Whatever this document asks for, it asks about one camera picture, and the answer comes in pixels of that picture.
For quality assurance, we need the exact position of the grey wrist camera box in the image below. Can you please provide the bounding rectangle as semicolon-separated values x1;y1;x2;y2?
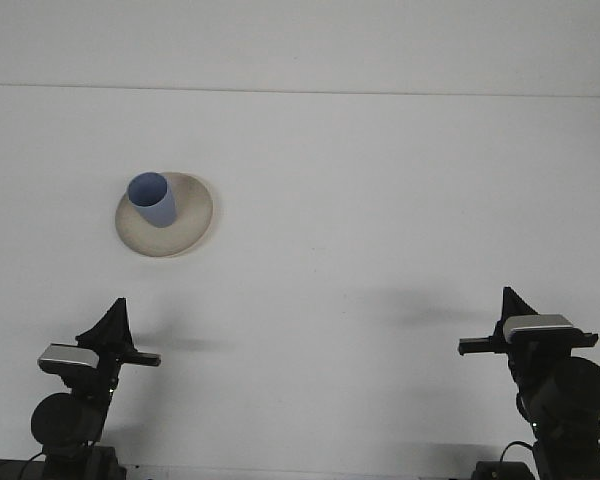
501;313;574;344
36;343;101;375

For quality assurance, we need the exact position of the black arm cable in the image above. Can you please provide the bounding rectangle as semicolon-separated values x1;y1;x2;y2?
498;440;534;469
21;448;49;480

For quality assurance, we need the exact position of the pale round plate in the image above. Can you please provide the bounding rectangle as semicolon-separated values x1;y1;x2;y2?
114;171;216;260

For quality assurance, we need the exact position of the pale blue cup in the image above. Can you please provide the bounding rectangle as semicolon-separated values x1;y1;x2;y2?
126;171;176;229

